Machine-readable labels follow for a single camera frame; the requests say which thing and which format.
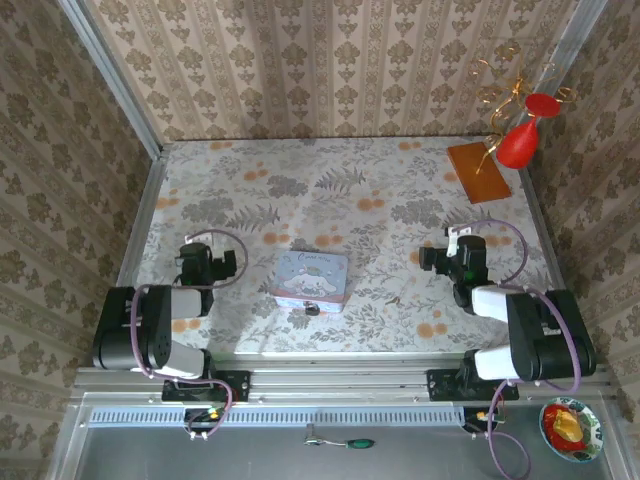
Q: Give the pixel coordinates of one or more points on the small electronics board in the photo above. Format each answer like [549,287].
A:
[205,415]

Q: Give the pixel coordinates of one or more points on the aluminium side rail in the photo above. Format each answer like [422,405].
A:
[542,225]
[145,215]

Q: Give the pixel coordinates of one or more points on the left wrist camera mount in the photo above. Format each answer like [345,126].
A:
[195,238]

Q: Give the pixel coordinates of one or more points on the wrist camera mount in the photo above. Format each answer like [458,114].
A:
[195,238]
[456,240]

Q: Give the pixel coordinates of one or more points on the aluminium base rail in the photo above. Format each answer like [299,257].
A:
[340,382]

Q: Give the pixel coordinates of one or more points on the red goblet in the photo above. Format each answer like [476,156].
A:
[517,145]

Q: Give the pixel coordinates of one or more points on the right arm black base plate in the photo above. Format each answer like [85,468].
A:
[442,385]

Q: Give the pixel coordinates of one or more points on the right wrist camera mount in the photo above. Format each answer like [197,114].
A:
[456,240]

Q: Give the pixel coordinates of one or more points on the small key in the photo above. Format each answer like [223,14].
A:
[394,301]

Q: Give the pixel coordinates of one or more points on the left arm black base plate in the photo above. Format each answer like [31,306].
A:
[235,387]

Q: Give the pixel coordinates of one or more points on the aluminium frame post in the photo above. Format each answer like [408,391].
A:
[115,80]
[575,35]

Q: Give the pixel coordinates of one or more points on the red and yellow wrapper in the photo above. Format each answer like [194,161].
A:
[565,425]

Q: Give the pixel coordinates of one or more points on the orange wooden board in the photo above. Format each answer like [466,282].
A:
[477,172]

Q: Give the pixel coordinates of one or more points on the floral table mat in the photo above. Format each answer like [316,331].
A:
[325,200]

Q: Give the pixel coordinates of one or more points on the cartoon print tin box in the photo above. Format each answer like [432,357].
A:
[311,280]

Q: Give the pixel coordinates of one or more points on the small metal bracket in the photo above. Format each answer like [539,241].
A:
[312,435]

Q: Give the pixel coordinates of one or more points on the patterned ceramic bowl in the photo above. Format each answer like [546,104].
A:
[595,430]

